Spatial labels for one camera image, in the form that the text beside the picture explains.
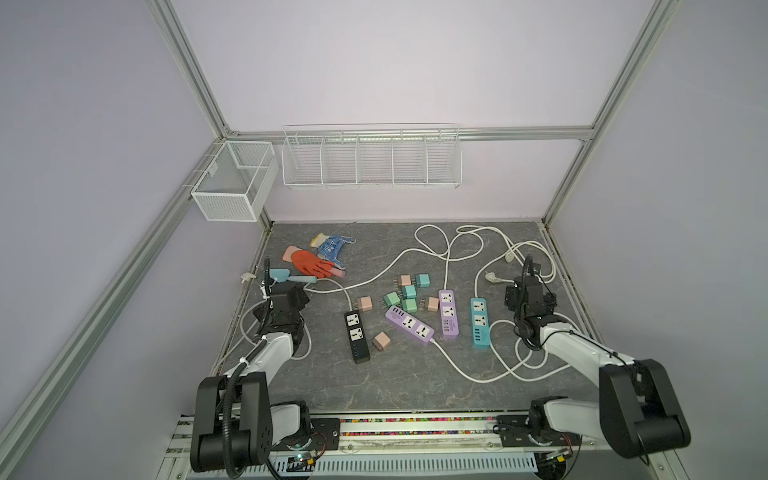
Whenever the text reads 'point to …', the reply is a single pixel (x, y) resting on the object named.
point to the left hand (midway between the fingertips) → (281, 296)
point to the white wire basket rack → (372, 155)
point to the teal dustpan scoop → (280, 275)
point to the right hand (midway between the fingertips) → (533, 293)
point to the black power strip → (357, 336)
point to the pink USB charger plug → (405, 280)
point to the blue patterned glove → (329, 250)
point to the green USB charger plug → (391, 299)
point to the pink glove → (287, 256)
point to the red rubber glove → (310, 264)
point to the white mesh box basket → (235, 186)
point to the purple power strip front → (409, 323)
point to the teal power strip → (480, 323)
